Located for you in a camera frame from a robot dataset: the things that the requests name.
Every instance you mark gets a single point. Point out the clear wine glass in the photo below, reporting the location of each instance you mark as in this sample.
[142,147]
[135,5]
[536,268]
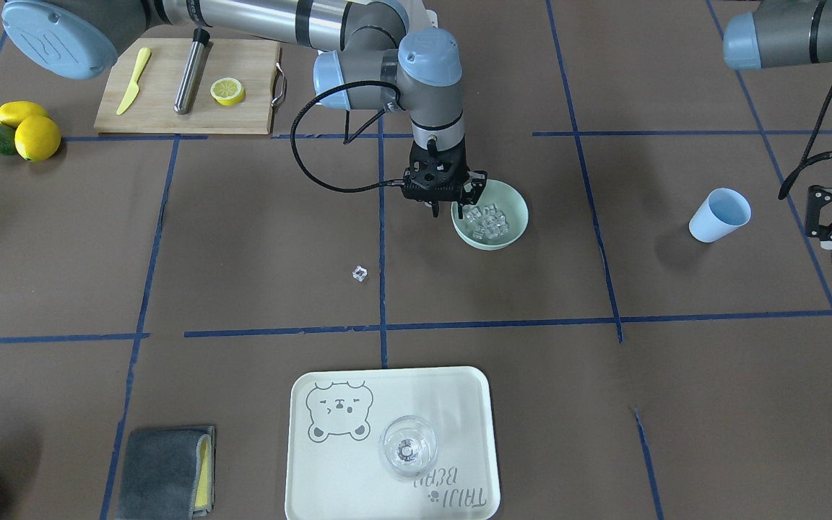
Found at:
[408,447]

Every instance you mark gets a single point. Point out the grey and yellow cloth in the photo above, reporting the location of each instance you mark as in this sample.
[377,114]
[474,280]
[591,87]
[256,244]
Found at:
[168,473]

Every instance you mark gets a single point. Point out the half lemon slice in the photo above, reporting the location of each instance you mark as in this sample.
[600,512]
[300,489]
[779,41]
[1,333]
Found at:
[227,91]

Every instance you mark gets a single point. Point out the loose clear ice cube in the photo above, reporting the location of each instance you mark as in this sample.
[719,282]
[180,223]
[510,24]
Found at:
[359,273]

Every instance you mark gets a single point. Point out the yellow plastic knife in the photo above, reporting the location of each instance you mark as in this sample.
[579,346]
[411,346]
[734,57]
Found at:
[132,88]

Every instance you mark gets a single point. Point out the yellow lemon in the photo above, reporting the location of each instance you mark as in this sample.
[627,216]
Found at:
[37,138]
[12,114]

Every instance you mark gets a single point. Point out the steel muddler black cap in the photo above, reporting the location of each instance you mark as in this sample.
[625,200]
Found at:
[190,77]

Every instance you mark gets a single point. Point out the yellow lemon upper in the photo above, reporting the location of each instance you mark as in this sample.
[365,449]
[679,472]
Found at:
[12,114]

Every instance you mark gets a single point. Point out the cream bear serving tray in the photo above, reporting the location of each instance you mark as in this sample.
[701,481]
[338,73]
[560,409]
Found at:
[334,469]

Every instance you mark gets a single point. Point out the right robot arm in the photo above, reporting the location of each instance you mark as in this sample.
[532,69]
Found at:
[210,67]

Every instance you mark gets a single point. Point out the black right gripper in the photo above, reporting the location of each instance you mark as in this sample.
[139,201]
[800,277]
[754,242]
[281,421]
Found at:
[475,187]

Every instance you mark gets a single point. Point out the yellow lemon lower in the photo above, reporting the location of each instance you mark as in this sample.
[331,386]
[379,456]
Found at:
[37,138]

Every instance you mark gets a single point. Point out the light green bowl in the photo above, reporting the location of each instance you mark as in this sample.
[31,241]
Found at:
[499,218]

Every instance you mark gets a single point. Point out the light blue plastic cup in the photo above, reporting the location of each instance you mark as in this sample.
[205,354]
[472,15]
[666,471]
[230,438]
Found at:
[722,211]

